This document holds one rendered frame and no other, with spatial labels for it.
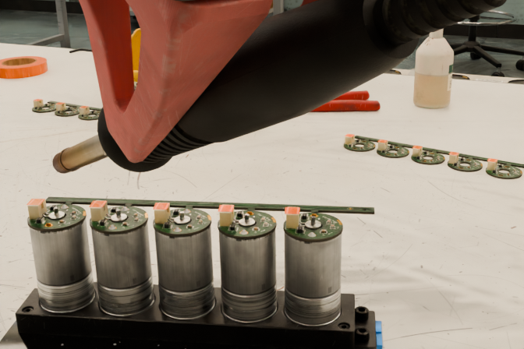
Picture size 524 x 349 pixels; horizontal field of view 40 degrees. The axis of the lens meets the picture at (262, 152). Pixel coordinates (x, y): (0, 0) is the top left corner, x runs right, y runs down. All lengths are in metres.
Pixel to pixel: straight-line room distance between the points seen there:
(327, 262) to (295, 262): 0.01
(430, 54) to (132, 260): 0.41
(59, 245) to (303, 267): 0.10
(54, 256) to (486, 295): 0.21
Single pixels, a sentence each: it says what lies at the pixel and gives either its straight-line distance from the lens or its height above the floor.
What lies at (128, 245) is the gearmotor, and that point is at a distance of 0.31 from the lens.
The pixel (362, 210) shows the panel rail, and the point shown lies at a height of 0.81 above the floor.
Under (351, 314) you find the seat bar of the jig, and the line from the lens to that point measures 0.32.
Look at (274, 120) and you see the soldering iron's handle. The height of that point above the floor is 0.90.
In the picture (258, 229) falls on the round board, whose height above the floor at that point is 0.81.
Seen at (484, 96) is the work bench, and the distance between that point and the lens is 0.72.
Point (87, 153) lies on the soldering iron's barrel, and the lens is 0.24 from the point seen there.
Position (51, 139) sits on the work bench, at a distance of 0.62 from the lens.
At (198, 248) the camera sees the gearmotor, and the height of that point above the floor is 0.80.
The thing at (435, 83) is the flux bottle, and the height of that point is 0.77.
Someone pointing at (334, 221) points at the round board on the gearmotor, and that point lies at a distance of 0.31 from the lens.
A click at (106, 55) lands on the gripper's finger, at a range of 0.18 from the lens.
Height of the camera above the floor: 0.95
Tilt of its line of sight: 21 degrees down
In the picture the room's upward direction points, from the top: 1 degrees counter-clockwise
